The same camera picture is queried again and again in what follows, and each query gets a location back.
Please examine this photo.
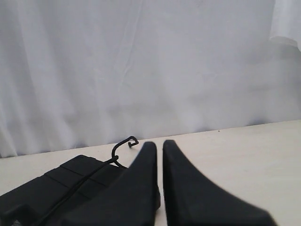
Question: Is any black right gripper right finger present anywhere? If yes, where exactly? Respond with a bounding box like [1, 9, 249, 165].
[163, 140, 276, 226]

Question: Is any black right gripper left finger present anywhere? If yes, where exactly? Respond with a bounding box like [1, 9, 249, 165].
[62, 142, 160, 226]

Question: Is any black braided rope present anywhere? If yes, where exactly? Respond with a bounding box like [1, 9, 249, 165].
[35, 136, 139, 226]

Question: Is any black plastic carrying case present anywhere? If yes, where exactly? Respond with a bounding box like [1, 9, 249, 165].
[0, 155, 123, 226]

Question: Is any white backdrop curtain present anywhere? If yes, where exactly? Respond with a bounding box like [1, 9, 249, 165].
[0, 0, 301, 158]

